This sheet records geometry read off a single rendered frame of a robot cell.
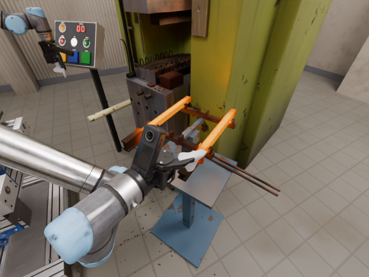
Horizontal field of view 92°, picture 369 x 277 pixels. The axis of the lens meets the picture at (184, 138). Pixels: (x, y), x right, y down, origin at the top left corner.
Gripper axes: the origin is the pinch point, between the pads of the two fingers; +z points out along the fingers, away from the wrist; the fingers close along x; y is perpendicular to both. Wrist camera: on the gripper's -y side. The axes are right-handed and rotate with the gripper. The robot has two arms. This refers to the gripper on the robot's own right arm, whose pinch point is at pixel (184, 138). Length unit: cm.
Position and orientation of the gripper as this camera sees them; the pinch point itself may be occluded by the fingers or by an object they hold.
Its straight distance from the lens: 51.2
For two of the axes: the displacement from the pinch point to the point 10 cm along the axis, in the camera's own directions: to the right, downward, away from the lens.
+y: -1.0, 8.2, 5.7
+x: 8.3, 3.9, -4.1
